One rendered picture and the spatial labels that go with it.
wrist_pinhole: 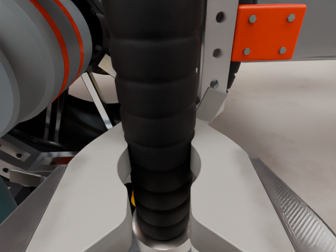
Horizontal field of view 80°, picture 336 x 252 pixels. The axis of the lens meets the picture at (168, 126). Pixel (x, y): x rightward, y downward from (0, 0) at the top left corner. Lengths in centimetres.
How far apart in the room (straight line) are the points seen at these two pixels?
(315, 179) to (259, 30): 123
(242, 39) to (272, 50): 5
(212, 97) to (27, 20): 24
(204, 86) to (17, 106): 23
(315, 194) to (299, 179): 11
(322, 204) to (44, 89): 130
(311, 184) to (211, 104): 116
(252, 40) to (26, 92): 27
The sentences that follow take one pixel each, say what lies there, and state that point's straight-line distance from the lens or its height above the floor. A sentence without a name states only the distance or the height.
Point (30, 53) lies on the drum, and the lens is 21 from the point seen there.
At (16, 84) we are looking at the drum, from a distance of 19.
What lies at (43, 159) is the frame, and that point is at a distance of 50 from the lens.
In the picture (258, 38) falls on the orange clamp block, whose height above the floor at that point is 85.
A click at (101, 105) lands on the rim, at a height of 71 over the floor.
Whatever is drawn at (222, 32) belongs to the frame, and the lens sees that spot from 30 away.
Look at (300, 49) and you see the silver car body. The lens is 68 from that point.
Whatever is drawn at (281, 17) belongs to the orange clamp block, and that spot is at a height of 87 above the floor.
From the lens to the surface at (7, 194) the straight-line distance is 42.
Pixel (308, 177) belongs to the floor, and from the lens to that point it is 147.
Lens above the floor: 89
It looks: 31 degrees down
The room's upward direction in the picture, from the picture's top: 1 degrees counter-clockwise
